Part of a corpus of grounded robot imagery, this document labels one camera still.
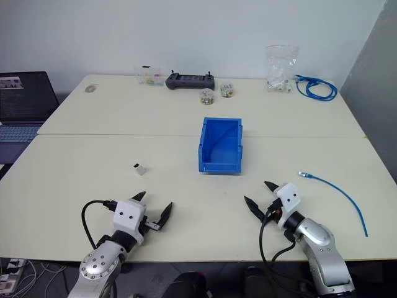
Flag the clear jar of colourful beads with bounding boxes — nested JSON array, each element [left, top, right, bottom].
[[199, 88, 216, 107], [220, 82, 236, 99]]

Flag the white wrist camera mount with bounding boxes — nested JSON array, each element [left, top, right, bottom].
[[112, 199, 148, 246], [275, 183, 302, 231]]

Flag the short blue Ethernet cable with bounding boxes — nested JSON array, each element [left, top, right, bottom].
[[298, 170, 370, 238]]

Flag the white power strip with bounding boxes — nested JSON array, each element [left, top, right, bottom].
[[0, 257, 27, 293]]

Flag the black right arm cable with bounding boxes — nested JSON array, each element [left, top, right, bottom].
[[259, 203, 314, 296]]

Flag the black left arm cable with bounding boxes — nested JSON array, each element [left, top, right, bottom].
[[81, 199, 118, 250]]

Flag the dark rounded shape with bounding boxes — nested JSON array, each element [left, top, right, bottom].
[[243, 266, 282, 298]]

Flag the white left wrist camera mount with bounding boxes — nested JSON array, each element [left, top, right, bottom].
[[112, 199, 148, 246]]

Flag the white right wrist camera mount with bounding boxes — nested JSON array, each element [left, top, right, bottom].
[[275, 183, 302, 231]]

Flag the white floor cables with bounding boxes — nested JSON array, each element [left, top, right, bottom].
[[17, 260, 68, 298]]

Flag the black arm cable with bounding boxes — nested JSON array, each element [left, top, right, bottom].
[[259, 203, 314, 296], [81, 199, 118, 250]]

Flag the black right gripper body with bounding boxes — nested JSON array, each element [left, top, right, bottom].
[[263, 198, 283, 225]]

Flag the clear box of colourful items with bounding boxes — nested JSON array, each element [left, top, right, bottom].
[[134, 65, 166, 88]]

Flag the clear bag of white connectors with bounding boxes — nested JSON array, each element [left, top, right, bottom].
[[265, 44, 300, 94]]

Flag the dark open laptop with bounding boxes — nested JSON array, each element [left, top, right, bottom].
[[0, 71, 60, 165]]

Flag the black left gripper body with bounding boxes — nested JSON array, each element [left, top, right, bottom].
[[137, 213, 150, 239]]

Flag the black handheld remote controller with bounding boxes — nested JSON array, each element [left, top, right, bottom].
[[164, 70, 217, 91]]

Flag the blue plastic storage bin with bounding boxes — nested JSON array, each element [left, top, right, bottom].
[[197, 117, 244, 176]]

